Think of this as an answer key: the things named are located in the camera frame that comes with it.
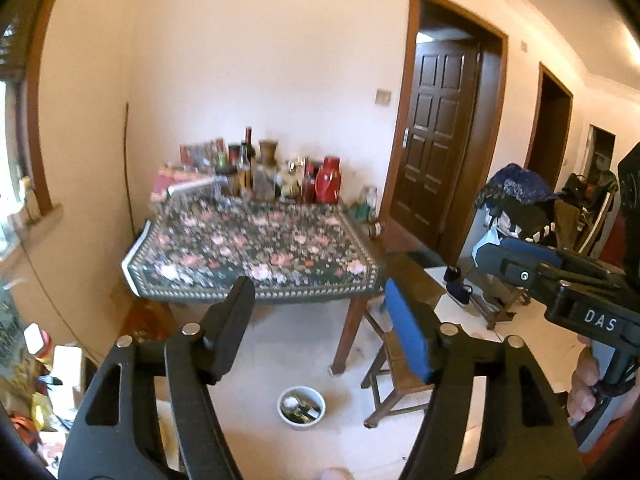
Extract dark floral tablecloth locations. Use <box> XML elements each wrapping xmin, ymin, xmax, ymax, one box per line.
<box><xmin>121</xmin><ymin>197</ymin><xmax>385</xmax><ymax>305</ymax></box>

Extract clear plastic bag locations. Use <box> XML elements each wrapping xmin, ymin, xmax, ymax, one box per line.
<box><xmin>282</xmin><ymin>157</ymin><xmax>307</xmax><ymax>184</ymax></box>

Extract clear glass bottle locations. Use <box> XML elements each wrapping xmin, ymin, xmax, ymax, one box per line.
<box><xmin>237</xmin><ymin>142</ymin><xmax>252</xmax><ymax>196</ymax></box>

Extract orange object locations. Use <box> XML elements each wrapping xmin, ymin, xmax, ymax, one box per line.
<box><xmin>7</xmin><ymin>412</ymin><xmax>44</xmax><ymax>462</ymax></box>

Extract blue face mask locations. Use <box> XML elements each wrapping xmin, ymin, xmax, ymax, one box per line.
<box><xmin>472</xmin><ymin>225</ymin><xmax>502</xmax><ymax>257</ymax></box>

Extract small far doorway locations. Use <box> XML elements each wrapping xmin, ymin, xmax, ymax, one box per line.
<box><xmin>581</xmin><ymin>124</ymin><xmax>617</xmax><ymax>182</ymax></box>

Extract brown panelled door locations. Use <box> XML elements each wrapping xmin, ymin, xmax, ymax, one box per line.
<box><xmin>389</xmin><ymin>40</ymin><xmax>481</xmax><ymax>248</ymax></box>

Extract wooden door frame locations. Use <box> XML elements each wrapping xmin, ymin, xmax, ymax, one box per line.
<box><xmin>382</xmin><ymin>0</ymin><xmax>508</xmax><ymax>266</ymax></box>

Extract thin cable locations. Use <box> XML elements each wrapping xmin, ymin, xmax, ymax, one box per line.
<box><xmin>20</xmin><ymin>240</ymin><xmax>107</xmax><ymax>362</ymax></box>

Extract dark wooden doorway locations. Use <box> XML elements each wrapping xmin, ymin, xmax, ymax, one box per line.
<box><xmin>524</xmin><ymin>62</ymin><xmax>574</xmax><ymax>192</ymax></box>

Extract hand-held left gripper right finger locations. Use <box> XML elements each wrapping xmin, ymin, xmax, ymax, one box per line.
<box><xmin>384</xmin><ymin>279</ymin><xmax>587</xmax><ymax>480</ymax></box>

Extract red door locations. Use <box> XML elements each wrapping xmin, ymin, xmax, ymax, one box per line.
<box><xmin>600</xmin><ymin>200</ymin><xmax>626</xmax><ymax>267</ymax></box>

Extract olive green bag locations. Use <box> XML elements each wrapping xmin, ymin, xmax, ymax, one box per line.
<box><xmin>552</xmin><ymin>170</ymin><xmax>619</xmax><ymax>257</ymax></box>

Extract wooden window frame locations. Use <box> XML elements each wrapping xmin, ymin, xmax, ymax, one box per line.
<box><xmin>0</xmin><ymin>0</ymin><xmax>72</xmax><ymax>217</ymax></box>

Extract person's right forearm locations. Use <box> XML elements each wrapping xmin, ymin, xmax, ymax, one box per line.
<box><xmin>580</xmin><ymin>390</ymin><xmax>640</xmax><ymax>466</ymax></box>

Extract glass jar with dark contents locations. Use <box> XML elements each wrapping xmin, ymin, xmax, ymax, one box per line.
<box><xmin>252</xmin><ymin>165</ymin><xmax>276</xmax><ymax>200</ymax></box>

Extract thin wooden stick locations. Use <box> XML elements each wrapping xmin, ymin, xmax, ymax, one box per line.
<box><xmin>122</xmin><ymin>102</ymin><xmax>136</xmax><ymax>237</ymax></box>

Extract yellow plastic bag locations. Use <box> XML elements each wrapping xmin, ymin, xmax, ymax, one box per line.
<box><xmin>30</xmin><ymin>392</ymin><xmax>57</xmax><ymax>432</ymax></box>

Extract black shoes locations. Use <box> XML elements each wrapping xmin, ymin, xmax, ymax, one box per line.
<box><xmin>444</xmin><ymin>266</ymin><xmax>474</xmax><ymax>306</ymax></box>

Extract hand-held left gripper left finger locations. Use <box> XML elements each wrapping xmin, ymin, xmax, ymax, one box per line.
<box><xmin>59</xmin><ymin>275</ymin><xmax>257</xmax><ymax>480</ymax></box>

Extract red printed bag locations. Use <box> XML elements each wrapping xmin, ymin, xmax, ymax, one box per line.
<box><xmin>180</xmin><ymin>141</ymin><xmax>226</xmax><ymax>169</ymax></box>

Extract clear plastic bottle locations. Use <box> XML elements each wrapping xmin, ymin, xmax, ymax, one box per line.
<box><xmin>21</xmin><ymin>176</ymin><xmax>42</xmax><ymax>222</ymax></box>

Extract red thermos jug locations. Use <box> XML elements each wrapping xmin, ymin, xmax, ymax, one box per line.
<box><xmin>315</xmin><ymin>156</ymin><xmax>343</xmax><ymax>204</ymax></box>

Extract red sauce bottle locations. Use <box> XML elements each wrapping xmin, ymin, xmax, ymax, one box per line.
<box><xmin>301</xmin><ymin>162</ymin><xmax>316</xmax><ymax>203</ymax></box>

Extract window blinds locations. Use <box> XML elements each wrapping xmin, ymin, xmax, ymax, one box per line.
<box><xmin>0</xmin><ymin>15</ymin><xmax>32</xmax><ymax>82</ymax></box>

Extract brown ceramic vase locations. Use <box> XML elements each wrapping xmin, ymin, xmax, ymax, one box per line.
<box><xmin>257</xmin><ymin>140</ymin><xmax>279</xmax><ymax>171</ymax></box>

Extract person's right hand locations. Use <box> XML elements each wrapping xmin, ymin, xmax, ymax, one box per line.
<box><xmin>567</xmin><ymin>337</ymin><xmax>609</xmax><ymax>423</ymax></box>

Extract blue patterned cloth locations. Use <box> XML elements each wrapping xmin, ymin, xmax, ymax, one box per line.
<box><xmin>475</xmin><ymin>162</ymin><xmax>557</xmax><ymax>207</ymax></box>

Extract low wooden stool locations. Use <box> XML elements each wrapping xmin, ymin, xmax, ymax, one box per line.
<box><xmin>361</xmin><ymin>330</ymin><xmax>441</xmax><ymax>430</ymax></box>

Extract grey long box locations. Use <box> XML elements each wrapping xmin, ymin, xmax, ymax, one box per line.
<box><xmin>167</xmin><ymin>176</ymin><xmax>216</xmax><ymax>199</ymax></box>

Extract white red bottle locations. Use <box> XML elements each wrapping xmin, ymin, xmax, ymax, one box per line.
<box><xmin>22</xmin><ymin>324</ymin><xmax>54</xmax><ymax>367</ymax></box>

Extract red patterned box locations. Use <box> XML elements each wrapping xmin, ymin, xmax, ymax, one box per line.
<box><xmin>152</xmin><ymin>165</ymin><xmax>217</xmax><ymax>202</ymax></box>

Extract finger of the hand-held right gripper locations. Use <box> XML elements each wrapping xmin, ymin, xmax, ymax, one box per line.
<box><xmin>499</xmin><ymin>236</ymin><xmax>624</xmax><ymax>289</ymax></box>
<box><xmin>474</xmin><ymin>244</ymin><xmax>567</xmax><ymax>304</ymax></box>

